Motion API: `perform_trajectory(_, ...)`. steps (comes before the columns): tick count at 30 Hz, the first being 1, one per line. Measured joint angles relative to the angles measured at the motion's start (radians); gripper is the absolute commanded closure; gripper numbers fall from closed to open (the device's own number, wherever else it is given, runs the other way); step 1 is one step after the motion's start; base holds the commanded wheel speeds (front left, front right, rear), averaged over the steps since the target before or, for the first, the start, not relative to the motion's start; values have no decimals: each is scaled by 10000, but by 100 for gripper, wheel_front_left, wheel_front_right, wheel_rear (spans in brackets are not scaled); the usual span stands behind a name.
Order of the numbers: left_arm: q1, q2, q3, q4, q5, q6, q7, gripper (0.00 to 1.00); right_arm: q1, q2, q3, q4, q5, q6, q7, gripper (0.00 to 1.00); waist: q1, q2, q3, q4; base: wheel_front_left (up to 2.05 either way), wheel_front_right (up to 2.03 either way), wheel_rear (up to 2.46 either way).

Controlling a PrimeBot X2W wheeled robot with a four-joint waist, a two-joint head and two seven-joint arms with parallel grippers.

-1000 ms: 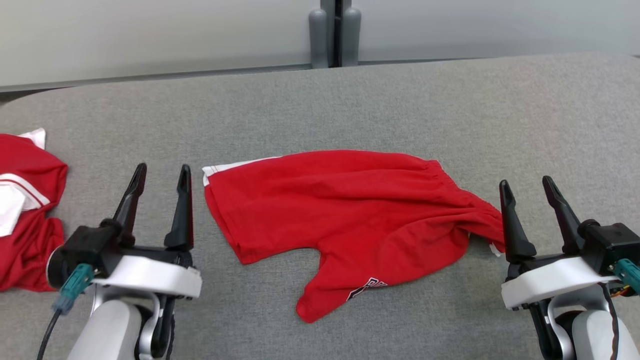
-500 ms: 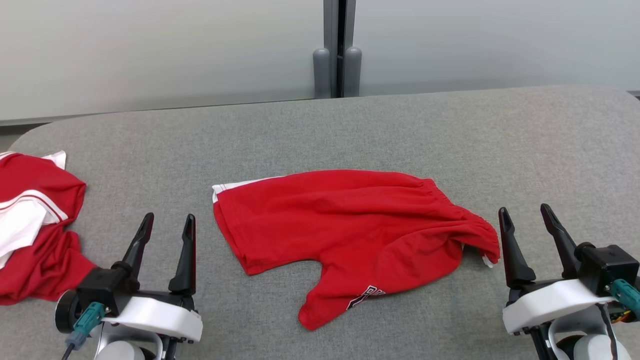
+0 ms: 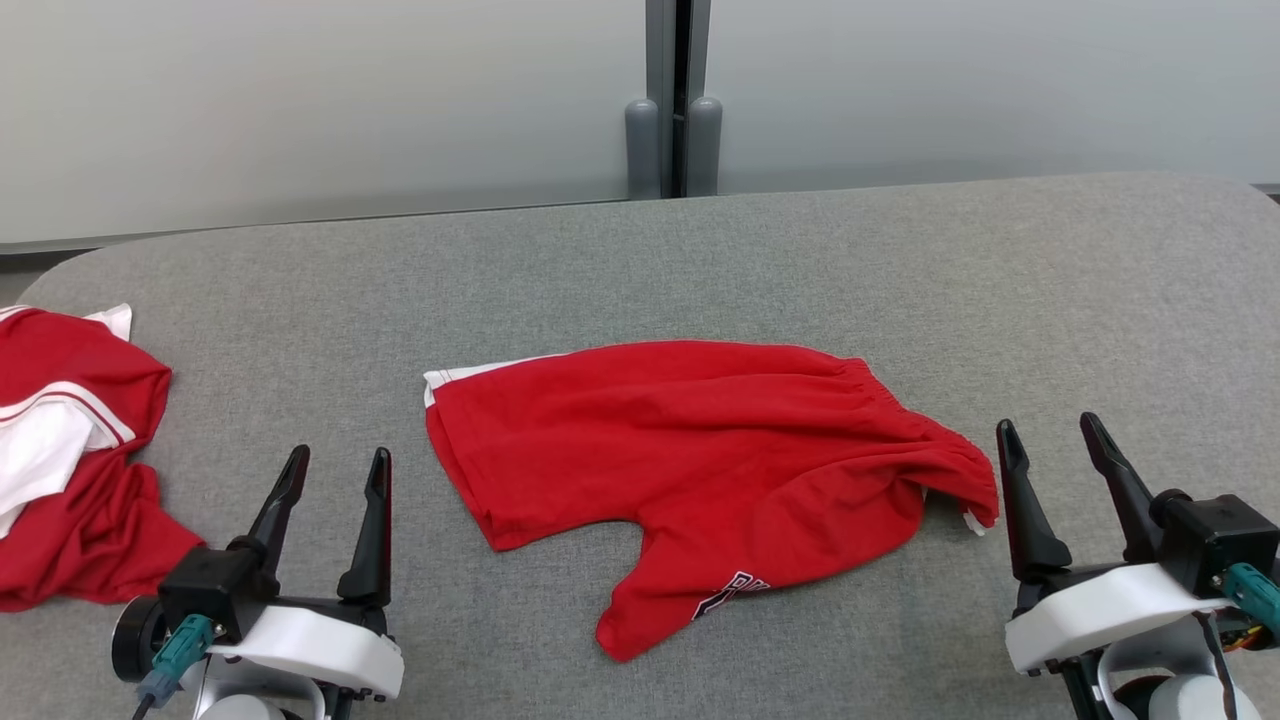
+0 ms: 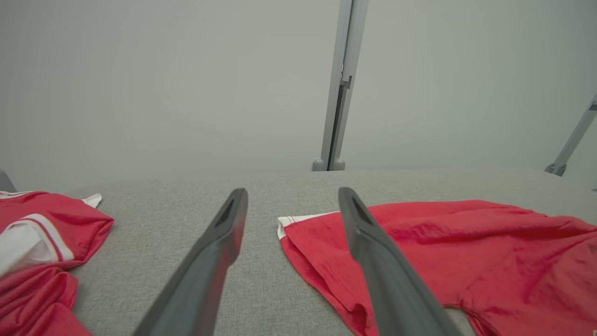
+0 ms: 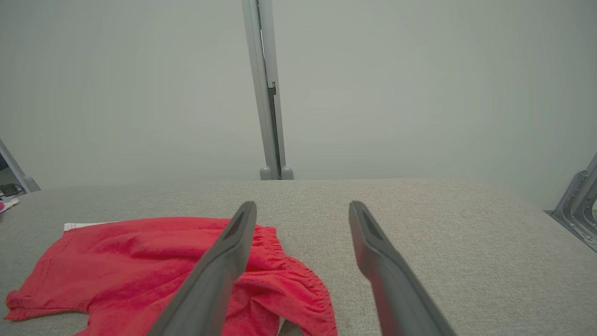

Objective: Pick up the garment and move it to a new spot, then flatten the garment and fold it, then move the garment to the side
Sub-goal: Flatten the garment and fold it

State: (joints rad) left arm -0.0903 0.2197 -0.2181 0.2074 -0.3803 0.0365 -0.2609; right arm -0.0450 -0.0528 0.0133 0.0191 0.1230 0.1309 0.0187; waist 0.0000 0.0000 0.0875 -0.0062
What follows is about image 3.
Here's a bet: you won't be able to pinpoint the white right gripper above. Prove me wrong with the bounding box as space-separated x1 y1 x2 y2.
996 412 1231 676

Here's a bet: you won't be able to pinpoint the red shorts with white stripe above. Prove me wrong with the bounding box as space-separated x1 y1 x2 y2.
422 340 1001 663

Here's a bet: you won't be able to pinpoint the red and white jersey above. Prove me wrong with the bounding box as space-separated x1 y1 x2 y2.
0 303 206 613

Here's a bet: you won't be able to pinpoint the grey cylindrical post foot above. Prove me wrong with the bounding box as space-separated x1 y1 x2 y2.
625 97 663 201
685 96 723 198

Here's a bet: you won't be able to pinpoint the teal plug black cable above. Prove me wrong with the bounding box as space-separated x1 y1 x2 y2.
132 614 217 720
1195 562 1280 720

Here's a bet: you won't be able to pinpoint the left teal plug black cable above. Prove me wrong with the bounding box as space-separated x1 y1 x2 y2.
132 614 217 720

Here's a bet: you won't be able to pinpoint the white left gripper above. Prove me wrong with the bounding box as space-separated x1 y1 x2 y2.
188 445 406 720

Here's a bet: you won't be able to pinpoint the right teal plug black cable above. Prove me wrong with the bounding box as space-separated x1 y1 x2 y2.
1195 562 1280 720

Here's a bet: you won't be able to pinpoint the grey partition frame post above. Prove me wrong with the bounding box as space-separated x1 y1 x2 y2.
645 0 713 198

